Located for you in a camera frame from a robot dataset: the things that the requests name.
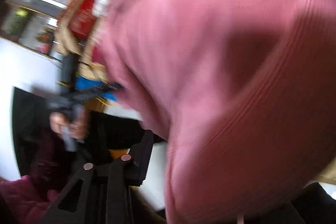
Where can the beige coat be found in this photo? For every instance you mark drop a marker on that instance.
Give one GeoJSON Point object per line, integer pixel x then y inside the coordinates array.
{"type": "Point", "coordinates": [65, 37]}

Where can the person's left hand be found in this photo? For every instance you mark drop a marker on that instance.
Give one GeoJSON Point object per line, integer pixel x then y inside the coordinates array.
{"type": "Point", "coordinates": [56, 124]}

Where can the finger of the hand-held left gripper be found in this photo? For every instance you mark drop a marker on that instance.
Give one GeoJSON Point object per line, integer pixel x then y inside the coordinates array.
{"type": "Point", "coordinates": [105, 88]}

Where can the magenta cloth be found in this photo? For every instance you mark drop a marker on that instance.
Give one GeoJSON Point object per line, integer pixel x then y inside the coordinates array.
{"type": "Point", "coordinates": [21, 200]}

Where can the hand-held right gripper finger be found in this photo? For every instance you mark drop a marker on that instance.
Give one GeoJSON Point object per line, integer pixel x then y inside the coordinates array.
{"type": "Point", "coordinates": [141, 161]}

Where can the wooden display cabinet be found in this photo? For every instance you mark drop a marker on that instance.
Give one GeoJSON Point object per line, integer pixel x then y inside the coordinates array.
{"type": "Point", "coordinates": [26, 27]}

